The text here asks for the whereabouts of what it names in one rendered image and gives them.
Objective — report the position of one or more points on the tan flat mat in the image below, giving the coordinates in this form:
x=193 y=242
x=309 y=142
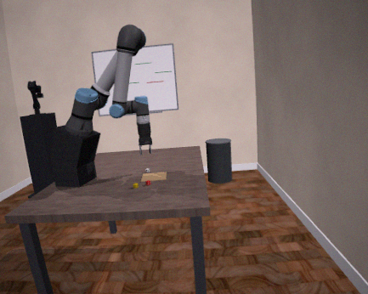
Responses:
x=154 y=176

